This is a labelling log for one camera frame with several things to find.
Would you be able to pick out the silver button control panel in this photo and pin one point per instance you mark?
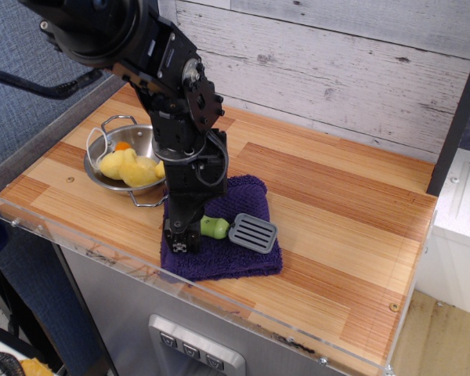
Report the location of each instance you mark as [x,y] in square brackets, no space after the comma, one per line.
[181,351]

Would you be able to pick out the white side cabinet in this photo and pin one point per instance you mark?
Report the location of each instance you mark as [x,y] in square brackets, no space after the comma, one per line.
[444,271]

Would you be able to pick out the clear acrylic front guard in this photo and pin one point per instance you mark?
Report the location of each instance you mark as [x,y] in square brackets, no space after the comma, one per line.
[349,262]

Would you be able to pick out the dark grey right post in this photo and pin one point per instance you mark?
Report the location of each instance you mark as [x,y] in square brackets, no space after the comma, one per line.
[451,142]

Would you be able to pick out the yellow plush duck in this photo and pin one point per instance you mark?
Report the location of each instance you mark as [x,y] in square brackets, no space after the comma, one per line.
[124,164]

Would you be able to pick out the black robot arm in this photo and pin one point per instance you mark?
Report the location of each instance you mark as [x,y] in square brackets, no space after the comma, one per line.
[134,42]

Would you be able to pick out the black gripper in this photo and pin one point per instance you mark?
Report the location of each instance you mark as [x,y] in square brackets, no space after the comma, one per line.
[193,178]

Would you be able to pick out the purple terry cloth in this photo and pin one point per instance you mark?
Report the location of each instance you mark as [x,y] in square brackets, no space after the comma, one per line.
[220,259]

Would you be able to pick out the stainless steel bowl with handles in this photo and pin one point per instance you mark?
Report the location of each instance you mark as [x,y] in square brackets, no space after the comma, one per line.
[103,140]

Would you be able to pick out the stainless steel cabinet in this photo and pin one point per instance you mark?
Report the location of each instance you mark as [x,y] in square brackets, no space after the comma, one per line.
[121,302]

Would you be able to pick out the green handled grey spatula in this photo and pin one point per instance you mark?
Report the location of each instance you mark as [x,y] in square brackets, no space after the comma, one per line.
[245,230]

